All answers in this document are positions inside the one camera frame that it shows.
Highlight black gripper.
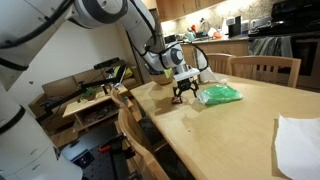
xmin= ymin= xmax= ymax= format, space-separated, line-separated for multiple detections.
xmin=172 ymin=77 xmax=200 ymax=99

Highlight green plastic bag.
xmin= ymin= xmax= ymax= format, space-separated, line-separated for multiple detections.
xmin=196 ymin=83 xmax=244 ymax=108

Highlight wooden bowl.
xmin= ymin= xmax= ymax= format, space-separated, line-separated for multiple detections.
xmin=151 ymin=71 xmax=177 ymax=86

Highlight yellow green snack packet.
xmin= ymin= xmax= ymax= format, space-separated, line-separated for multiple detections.
xmin=163 ymin=68 xmax=174 ymax=79

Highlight white napkin stack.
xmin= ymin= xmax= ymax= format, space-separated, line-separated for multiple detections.
xmin=199 ymin=59 xmax=219 ymax=84

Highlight teal bottle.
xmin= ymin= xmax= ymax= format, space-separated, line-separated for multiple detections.
xmin=186 ymin=28 xmax=197 ymax=42

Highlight wooden kitchen counter cabinets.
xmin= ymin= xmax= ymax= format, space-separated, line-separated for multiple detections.
xmin=174 ymin=34 xmax=250 ymax=69

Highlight dish rack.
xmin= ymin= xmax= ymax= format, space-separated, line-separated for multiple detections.
xmin=195 ymin=18 xmax=215 ymax=39

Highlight wooden chair with dark seat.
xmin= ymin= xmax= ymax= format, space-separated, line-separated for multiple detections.
xmin=109 ymin=87 xmax=168 ymax=148
xmin=114 ymin=108 xmax=196 ymax=180

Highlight black coffee maker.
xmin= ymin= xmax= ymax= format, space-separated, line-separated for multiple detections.
xmin=227 ymin=15 xmax=243 ymax=38

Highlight wide wooden slat back chair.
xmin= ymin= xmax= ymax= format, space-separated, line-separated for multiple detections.
xmin=227 ymin=55 xmax=302 ymax=89

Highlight wooden upper kitchen cabinets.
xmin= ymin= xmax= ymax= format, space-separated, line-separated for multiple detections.
xmin=143 ymin=0 xmax=228 ymax=22

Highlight grey towel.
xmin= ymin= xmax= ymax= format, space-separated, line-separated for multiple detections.
xmin=248 ymin=35 xmax=294 ymax=58

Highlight small green potted plant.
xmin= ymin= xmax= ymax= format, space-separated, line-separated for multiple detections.
xmin=79 ymin=87 xmax=98 ymax=103

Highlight wooden coffee table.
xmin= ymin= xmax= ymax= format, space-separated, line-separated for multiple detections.
xmin=62 ymin=84 xmax=129 ymax=133

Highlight black kitchen stove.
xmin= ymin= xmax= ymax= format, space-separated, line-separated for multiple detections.
xmin=248 ymin=0 xmax=320 ymax=92

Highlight white paper sheet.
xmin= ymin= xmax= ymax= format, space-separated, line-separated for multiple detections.
xmin=274 ymin=114 xmax=320 ymax=180

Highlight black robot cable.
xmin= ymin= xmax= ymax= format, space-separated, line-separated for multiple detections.
xmin=128 ymin=0 xmax=210 ymax=73

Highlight black stereo camera bar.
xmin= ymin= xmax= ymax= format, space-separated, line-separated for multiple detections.
xmin=93 ymin=57 xmax=121 ymax=71

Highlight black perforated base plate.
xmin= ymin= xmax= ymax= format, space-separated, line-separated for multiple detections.
xmin=61 ymin=133 xmax=143 ymax=180

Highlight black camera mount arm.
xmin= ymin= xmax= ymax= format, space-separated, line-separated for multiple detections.
xmin=34 ymin=64 xmax=128 ymax=123

